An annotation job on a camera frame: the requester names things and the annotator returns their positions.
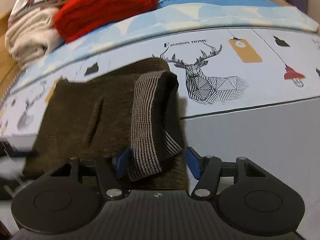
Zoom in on white printed deer bedsheet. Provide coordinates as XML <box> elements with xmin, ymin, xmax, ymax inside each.
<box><xmin>1</xmin><ymin>28</ymin><xmax>319</xmax><ymax>239</ymax></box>

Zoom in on wooden bed frame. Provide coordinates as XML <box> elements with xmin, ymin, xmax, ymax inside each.
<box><xmin>0</xmin><ymin>11</ymin><xmax>20</xmax><ymax>103</ymax></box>

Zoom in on light blue cloud blanket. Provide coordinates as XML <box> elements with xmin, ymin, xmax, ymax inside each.
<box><xmin>12</xmin><ymin>0</ymin><xmax>319</xmax><ymax>92</ymax></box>

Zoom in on folded cream white blanket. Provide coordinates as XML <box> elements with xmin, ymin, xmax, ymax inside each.
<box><xmin>5</xmin><ymin>7</ymin><xmax>65</xmax><ymax>69</ymax></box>

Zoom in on dark olive brown pants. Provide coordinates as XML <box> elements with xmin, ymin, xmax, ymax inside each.
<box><xmin>23</xmin><ymin>57</ymin><xmax>187</xmax><ymax>190</ymax></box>

